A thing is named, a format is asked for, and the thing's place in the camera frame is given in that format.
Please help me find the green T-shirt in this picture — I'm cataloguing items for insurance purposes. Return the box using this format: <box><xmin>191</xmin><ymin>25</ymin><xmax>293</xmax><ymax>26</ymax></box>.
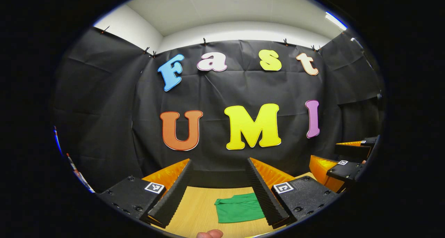
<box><xmin>214</xmin><ymin>192</ymin><xmax>266</xmax><ymax>224</ymax></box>

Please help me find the narrow ceiling light strip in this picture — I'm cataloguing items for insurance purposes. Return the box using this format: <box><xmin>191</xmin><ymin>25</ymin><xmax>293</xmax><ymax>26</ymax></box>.
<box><xmin>325</xmin><ymin>11</ymin><xmax>348</xmax><ymax>30</ymax></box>

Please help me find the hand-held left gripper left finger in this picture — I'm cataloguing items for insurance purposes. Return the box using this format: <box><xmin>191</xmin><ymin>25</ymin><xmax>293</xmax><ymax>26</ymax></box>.
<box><xmin>97</xmin><ymin>158</ymin><xmax>194</xmax><ymax>229</ymax></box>

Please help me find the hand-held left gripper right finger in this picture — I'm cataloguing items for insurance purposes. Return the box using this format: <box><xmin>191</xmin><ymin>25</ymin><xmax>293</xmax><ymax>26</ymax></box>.
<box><xmin>247</xmin><ymin>157</ymin><xmax>343</xmax><ymax>230</ymax></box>

